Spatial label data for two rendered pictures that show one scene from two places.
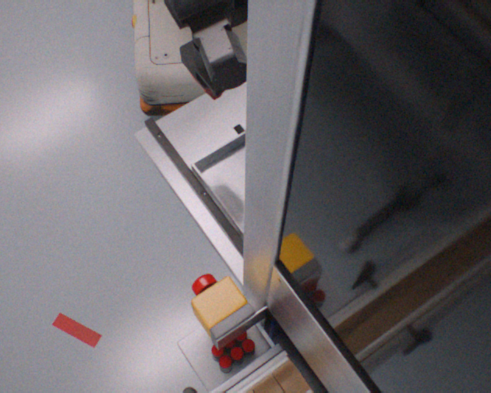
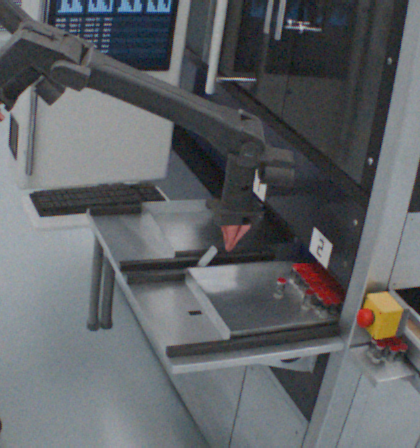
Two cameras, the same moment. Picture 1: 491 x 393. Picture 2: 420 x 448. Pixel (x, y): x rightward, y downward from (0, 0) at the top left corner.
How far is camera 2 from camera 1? 1.53 m
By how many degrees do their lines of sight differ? 62
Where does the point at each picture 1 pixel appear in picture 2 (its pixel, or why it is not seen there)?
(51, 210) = not seen: outside the picture
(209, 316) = (395, 306)
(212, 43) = (280, 155)
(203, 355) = (388, 371)
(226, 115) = (175, 315)
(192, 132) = (185, 336)
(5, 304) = not seen: outside the picture
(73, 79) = not seen: outside the picture
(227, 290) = (378, 296)
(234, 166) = (231, 323)
